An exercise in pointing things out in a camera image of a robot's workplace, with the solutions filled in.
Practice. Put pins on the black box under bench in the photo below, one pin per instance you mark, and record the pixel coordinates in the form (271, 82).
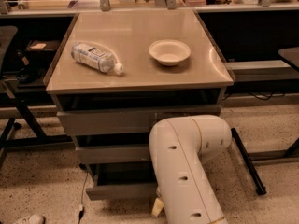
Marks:
(42, 50)

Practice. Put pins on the grey drawer cabinet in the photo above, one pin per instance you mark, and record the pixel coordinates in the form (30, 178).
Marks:
(200, 80)

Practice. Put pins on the grey middle drawer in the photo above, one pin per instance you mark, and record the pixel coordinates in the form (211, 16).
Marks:
(113, 154)

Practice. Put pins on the white shoe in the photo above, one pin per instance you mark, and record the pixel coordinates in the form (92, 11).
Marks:
(32, 219)

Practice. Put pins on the dark round table top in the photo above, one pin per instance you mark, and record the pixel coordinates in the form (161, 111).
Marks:
(290, 56)

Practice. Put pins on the grey top drawer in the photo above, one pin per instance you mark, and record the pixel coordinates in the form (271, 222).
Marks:
(125, 120)

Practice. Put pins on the clear plastic water bottle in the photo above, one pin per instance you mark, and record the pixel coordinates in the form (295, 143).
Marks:
(99, 59)

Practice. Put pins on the white paper bowl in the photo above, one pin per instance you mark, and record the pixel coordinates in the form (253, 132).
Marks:
(169, 52)

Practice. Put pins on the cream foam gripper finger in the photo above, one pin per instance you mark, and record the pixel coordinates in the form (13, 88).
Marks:
(157, 207)

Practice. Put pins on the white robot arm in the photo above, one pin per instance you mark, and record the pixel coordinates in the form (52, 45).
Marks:
(179, 147)

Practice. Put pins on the black table frame left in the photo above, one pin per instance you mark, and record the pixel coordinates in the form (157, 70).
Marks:
(7, 142)

